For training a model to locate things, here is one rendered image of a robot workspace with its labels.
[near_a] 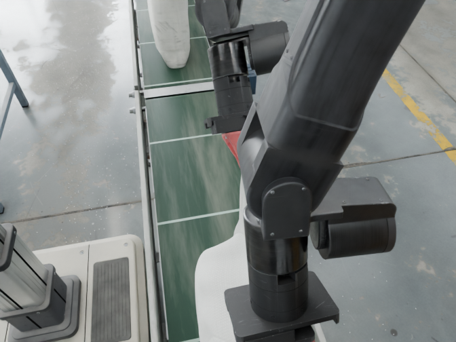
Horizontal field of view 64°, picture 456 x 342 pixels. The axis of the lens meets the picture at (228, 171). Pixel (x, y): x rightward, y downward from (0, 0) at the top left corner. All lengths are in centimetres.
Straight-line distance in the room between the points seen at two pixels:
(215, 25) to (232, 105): 11
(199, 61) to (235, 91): 155
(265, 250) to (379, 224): 10
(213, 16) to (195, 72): 146
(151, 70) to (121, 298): 119
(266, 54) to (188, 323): 85
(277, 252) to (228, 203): 107
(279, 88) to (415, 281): 163
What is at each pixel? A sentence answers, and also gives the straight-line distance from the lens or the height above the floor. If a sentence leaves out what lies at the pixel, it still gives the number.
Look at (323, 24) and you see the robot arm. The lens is 22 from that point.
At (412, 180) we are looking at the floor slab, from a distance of 217.
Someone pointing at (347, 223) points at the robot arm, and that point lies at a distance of 32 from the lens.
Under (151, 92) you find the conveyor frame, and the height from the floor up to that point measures 38.
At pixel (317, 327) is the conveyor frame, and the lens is 116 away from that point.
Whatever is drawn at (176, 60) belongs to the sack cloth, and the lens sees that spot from 204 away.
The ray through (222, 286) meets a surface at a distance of 71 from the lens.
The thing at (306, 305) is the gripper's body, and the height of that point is 115.
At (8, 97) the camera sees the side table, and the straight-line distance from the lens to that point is 247.
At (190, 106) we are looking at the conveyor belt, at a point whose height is 38.
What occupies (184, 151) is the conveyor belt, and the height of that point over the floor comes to 38.
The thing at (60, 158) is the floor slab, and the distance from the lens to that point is 225.
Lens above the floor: 150
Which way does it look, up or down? 49 degrees down
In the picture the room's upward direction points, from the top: straight up
